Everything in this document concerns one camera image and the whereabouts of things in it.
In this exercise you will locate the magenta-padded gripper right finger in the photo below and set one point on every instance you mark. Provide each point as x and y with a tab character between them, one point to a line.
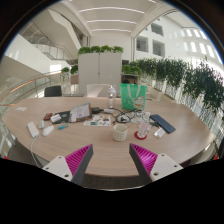
163	166

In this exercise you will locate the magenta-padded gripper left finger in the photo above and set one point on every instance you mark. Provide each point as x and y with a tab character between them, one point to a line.
60	166

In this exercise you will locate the white wrapped packet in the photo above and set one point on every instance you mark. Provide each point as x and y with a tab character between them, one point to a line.
159	132

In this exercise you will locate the white computer mouse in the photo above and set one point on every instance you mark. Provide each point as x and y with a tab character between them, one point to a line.
47	130

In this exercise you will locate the small teal tube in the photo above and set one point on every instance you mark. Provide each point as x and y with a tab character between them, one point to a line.
63	126

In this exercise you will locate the flat round red coaster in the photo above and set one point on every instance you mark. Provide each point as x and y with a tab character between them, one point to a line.
136	136

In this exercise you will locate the dark blue keyboard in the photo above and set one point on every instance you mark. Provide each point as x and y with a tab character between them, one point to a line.
162	123

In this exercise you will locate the white power strip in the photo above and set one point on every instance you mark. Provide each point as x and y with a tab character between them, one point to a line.
32	129

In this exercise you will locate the white card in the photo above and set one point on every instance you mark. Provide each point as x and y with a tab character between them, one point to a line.
55	118

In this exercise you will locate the black flat pad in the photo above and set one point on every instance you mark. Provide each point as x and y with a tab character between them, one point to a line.
65	116

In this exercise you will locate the small red and black case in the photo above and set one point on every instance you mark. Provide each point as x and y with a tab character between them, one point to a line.
47	116

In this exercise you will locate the white grid-pattern mug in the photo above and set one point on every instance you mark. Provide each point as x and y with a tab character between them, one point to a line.
119	133

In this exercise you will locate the colourful sticker sheet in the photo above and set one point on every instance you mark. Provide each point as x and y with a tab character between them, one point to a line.
97	120

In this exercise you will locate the black charger block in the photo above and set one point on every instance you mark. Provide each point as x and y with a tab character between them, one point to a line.
96	110

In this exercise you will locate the white paper slip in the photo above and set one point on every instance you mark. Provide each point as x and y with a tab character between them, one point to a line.
21	108

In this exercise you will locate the small white flat packet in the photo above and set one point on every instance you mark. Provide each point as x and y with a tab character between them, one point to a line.
108	110

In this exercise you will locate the black chair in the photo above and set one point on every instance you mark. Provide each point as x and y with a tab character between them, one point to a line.
53	91

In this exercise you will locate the green tote bag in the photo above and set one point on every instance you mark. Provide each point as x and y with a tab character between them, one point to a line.
133	96

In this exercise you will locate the tall clear sports bottle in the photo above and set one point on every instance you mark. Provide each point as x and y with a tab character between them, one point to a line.
111	97

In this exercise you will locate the row of green hedge plants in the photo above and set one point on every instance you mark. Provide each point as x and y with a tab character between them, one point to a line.
196	83

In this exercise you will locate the glass railing with wooden handrail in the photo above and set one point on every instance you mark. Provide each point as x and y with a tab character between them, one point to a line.
23	81

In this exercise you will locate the wooden planter with plants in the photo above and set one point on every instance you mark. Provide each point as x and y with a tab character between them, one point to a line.
73	71

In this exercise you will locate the wooden shelf with plants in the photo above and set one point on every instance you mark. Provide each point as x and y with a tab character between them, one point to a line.
130	74

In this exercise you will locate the white cabinet topped with plants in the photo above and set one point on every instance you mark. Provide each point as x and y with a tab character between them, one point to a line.
100	73

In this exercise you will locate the ceiling light strips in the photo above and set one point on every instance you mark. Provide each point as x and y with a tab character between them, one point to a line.
111	9

